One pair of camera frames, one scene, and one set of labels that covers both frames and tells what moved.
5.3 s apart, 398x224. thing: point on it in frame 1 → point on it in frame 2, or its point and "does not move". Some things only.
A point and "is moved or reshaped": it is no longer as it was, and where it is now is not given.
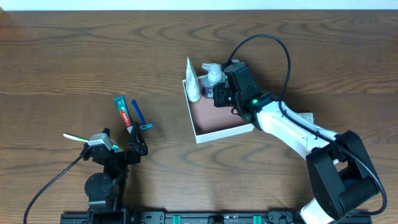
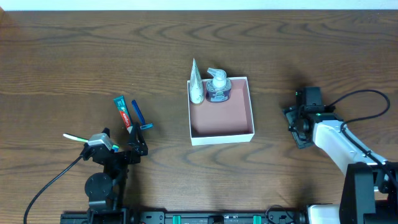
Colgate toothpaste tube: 123,108 does not move
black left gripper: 118,155 does not move
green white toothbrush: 115,147 does not move
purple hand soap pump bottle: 214,77 is moved or reshaped
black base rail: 259,218 does not move
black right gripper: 219,95 → 292,123
